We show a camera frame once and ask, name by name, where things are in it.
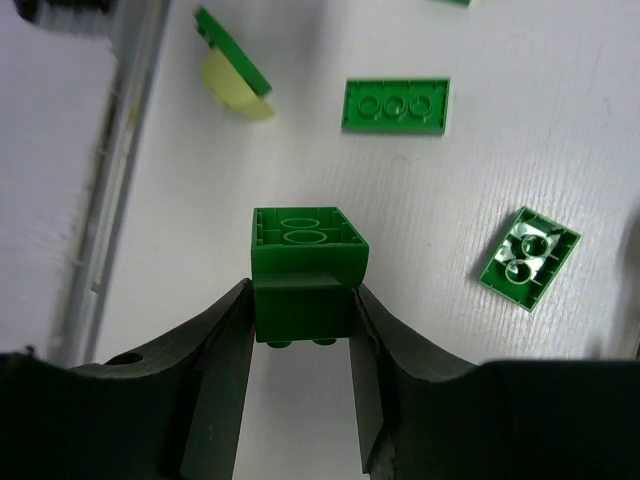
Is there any green long lego brick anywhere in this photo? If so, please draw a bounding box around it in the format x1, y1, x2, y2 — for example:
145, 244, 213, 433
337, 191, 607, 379
341, 78, 450, 136

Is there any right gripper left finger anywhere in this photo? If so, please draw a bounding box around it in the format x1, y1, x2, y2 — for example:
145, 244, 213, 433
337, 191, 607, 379
1, 280, 254, 479

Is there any green sloped lego brick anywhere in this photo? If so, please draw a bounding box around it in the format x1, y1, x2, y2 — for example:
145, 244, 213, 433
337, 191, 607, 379
251, 206, 369, 348

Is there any green 2x3 lego brick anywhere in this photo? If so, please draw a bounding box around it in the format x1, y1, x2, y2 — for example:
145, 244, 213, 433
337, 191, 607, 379
479, 206, 581, 312

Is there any light green lego on plate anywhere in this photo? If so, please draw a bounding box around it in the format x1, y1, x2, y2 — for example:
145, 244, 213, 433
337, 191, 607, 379
201, 47, 274, 120

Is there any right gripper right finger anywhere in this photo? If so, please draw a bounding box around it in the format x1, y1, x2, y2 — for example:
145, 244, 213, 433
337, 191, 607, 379
349, 288, 639, 479

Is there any green flat lego plate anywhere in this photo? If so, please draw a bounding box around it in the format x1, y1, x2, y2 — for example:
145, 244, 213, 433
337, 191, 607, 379
193, 5, 272, 96

